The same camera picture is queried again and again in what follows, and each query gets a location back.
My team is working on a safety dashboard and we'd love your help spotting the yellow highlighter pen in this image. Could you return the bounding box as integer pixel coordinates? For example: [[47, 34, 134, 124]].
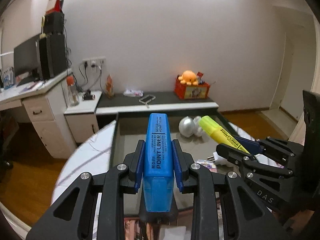
[[199, 116, 249, 154]]

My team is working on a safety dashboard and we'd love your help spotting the red storage crate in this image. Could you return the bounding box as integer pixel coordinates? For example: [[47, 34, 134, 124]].
[[174, 78, 210, 100]]

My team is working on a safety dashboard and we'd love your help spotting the orange octopus plush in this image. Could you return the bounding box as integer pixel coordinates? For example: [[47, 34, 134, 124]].
[[178, 70, 199, 86]]

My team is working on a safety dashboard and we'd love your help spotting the pink box with black rim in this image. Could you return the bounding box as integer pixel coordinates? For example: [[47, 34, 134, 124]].
[[108, 110, 241, 240]]

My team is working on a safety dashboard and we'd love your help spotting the white desk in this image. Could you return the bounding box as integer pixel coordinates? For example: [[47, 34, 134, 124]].
[[1, 69, 76, 159]]

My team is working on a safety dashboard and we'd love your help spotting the black remote control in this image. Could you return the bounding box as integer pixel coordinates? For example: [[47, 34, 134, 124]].
[[139, 200, 178, 224]]

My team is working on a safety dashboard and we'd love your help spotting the silver ball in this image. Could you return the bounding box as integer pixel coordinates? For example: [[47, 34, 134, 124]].
[[178, 116, 195, 138]]

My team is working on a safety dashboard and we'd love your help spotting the smartphone clear case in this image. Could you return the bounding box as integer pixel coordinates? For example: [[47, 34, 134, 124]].
[[139, 94, 156, 105]]

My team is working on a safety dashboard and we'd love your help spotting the round bed striped sheet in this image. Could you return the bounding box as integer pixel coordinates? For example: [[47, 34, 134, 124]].
[[51, 119, 251, 240]]

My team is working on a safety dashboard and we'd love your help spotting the black computer monitor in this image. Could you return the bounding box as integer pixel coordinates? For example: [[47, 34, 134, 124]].
[[14, 34, 40, 83]]

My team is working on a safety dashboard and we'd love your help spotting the white tissue packet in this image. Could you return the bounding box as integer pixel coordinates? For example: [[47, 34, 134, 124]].
[[123, 89, 143, 98]]

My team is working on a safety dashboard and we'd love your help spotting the black headboard shelf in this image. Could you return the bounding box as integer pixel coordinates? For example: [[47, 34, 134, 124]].
[[95, 92, 219, 115]]

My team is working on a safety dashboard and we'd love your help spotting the orange snack bag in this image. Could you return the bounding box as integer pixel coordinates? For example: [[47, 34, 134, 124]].
[[106, 74, 114, 98]]

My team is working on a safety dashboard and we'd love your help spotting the plastic bottle orange cap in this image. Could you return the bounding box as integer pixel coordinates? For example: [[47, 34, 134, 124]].
[[66, 76, 79, 106]]

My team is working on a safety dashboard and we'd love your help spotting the white charger box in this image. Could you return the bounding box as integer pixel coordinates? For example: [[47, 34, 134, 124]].
[[207, 152, 234, 167]]

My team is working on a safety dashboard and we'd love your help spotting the black computer tower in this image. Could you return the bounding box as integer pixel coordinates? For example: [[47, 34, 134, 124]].
[[38, 34, 67, 80]]

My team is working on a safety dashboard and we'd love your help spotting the black speaker box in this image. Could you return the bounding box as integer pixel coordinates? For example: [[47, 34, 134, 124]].
[[43, 11, 65, 34]]

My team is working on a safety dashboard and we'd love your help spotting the white bedside cabinet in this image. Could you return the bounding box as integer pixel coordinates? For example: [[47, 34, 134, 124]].
[[64, 91, 102, 144]]

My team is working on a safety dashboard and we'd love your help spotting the wall power strip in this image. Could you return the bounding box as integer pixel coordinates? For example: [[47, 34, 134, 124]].
[[82, 56, 106, 67]]

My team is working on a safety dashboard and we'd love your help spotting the blue highlighter pen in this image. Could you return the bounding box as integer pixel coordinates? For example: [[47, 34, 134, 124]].
[[143, 113, 174, 212]]

